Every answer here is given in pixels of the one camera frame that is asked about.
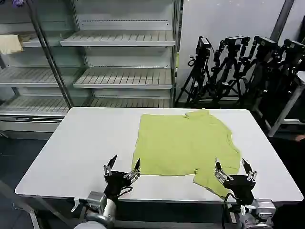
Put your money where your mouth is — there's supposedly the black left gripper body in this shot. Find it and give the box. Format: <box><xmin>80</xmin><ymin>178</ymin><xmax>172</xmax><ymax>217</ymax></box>
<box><xmin>104</xmin><ymin>170</ymin><xmax>138</xmax><ymax>198</ymax></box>

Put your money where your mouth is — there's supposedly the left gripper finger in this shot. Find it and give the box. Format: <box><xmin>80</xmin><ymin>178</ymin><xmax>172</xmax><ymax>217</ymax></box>
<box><xmin>123</xmin><ymin>158</ymin><xmax>142</xmax><ymax>184</ymax></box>
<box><xmin>102</xmin><ymin>154</ymin><xmax>118</xmax><ymax>177</ymax></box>

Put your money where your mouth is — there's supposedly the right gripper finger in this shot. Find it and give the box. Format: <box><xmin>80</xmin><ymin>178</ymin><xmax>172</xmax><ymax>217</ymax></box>
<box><xmin>241</xmin><ymin>158</ymin><xmax>258</xmax><ymax>182</ymax></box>
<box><xmin>213</xmin><ymin>157</ymin><xmax>231</xmax><ymax>186</ymax></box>

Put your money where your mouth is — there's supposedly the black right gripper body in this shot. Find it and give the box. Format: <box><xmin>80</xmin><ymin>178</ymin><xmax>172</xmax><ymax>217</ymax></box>
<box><xmin>223</xmin><ymin>174</ymin><xmax>257</xmax><ymax>205</ymax></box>

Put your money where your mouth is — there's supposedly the yellow-green shirt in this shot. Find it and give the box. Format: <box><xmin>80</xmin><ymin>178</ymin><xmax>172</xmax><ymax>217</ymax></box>
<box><xmin>132</xmin><ymin>108</ymin><xmax>242</xmax><ymax>198</ymax></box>

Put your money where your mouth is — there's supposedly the black tripod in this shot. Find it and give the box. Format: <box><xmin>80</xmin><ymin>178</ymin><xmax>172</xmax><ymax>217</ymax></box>
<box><xmin>240</xmin><ymin>47</ymin><xmax>282</xmax><ymax>114</ymax></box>
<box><xmin>175</xmin><ymin>55</ymin><xmax>217</xmax><ymax>104</ymax></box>
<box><xmin>258</xmin><ymin>52</ymin><xmax>305</xmax><ymax>131</ymax></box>
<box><xmin>209</xmin><ymin>40</ymin><xmax>254</xmax><ymax>104</ymax></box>

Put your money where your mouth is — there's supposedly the open grey metal shelf unit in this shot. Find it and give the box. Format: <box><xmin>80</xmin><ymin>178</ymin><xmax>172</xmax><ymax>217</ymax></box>
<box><xmin>59</xmin><ymin>0</ymin><xmax>178</xmax><ymax>109</ymax></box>

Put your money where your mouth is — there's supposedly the glass-fronted grey shelf unit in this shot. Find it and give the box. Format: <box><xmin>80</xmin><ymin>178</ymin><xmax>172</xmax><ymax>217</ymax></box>
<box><xmin>0</xmin><ymin>0</ymin><xmax>81</xmax><ymax>139</ymax></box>

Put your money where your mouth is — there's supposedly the slanted steel pole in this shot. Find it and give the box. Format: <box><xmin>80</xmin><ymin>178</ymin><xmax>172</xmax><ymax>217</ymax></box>
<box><xmin>29</xmin><ymin>0</ymin><xmax>74</xmax><ymax>109</ymax></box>

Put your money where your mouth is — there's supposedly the grey slanted beam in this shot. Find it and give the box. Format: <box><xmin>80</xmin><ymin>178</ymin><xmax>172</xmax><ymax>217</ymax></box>
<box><xmin>270</xmin><ymin>0</ymin><xmax>297</xmax><ymax>42</ymax></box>

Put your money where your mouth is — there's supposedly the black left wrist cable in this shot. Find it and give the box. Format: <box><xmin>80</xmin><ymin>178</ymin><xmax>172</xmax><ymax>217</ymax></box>
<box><xmin>118</xmin><ymin>186</ymin><xmax>133</xmax><ymax>196</ymax></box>

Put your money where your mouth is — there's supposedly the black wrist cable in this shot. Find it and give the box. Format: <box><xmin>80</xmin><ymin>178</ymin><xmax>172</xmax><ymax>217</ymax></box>
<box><xmin>220</xmin><ymin>192</ymin><xmax>238</xmax><ymax>229</ymax></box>
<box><xmin>118</xmin><ymin>186</ymin><xmax>133</xmax><ymax>196</ymax></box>

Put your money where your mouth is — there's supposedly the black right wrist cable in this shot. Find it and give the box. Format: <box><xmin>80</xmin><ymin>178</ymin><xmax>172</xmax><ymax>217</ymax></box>
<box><xmin>220</xmin><ymin>192</ymin><xmax>238</xmax><ymax>229</ymax></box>

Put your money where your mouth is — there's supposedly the white strap on table edge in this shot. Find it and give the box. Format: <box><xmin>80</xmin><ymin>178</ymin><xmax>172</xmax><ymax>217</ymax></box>
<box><xmin>71</xmin><ymin>197</ymin><xmax>81</xmax><ymax>213</ymax></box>

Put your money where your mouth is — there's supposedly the grey metal stand frame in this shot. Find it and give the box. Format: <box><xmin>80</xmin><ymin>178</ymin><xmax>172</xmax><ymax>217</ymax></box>
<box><xmin>267</xmin><ymin>71</ymin><xmax>305</xmax><ymax>138</ymax></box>

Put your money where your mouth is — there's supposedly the black camera, boxy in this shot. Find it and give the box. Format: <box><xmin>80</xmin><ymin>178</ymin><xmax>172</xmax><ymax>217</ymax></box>
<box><xmin>195</xmin><ymin>36</ymin><xmax>212</xmax><ymax>58</ymax></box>

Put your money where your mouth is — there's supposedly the black camera, wide bar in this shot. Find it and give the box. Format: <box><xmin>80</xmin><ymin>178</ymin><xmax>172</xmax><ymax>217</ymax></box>
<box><xmin>223</xmin><ymin>35</ymin><xmax>251</xmax><ymax>52</ymax></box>
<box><xmin>253</xmin><ymin>35</ymin><xmax>279</xmax><ymax>56</ymax></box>
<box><xmin>283</xmin><ymin>38</ymin><xmax>305</xmax><ymax>57</ymax></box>

